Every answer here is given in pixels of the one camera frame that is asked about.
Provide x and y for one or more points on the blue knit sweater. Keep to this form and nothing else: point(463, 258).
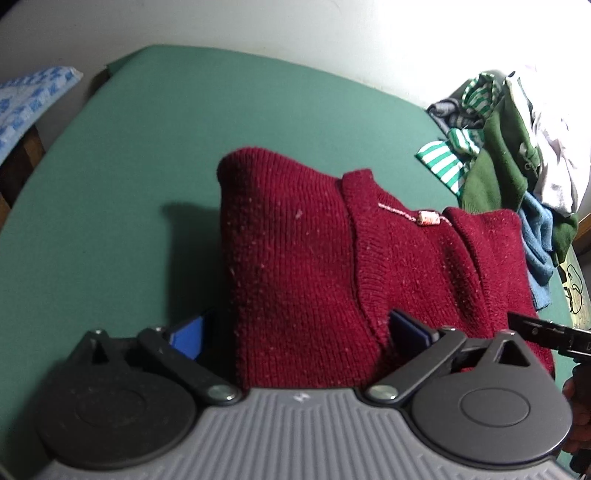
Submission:
point(538, 230)

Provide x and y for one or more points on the brown wooden furniture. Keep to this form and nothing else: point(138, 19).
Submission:
point(23, 161)

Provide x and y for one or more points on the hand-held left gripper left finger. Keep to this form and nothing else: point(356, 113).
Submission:
point(189, 337)

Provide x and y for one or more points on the pale patterned sheet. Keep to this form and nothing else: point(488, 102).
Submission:
point(582, 256)

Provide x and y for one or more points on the grey garment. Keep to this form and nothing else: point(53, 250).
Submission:
point(441, 110)

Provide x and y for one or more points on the dark green sweater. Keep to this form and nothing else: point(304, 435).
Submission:
point(494, 184)

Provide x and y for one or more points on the white garment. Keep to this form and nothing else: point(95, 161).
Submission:
point(558, 152)

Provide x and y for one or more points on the green white striped shirt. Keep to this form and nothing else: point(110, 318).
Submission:
point(438, 159)

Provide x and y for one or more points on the red knit sweater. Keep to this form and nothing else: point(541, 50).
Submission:
point(300, 254)

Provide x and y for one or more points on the person's right hand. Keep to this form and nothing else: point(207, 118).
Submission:
point(579, 415)

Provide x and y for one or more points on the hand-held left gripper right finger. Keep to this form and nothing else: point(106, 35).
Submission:
point(408, 330)

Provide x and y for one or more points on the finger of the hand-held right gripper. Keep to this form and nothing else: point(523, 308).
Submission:
point(545, 332)

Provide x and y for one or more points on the blue white checkered cloth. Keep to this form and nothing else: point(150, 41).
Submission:
point(32, 101)

